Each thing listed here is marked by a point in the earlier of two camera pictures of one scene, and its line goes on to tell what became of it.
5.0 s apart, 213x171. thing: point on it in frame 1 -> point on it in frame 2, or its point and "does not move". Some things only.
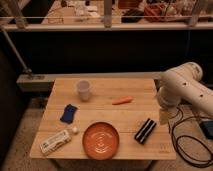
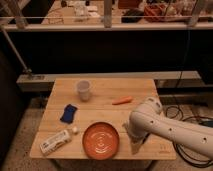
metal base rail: x=43 y=82 does not move
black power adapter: x=207 y=126 does not move
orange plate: x=100 y=141 does not move
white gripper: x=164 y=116 -> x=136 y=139
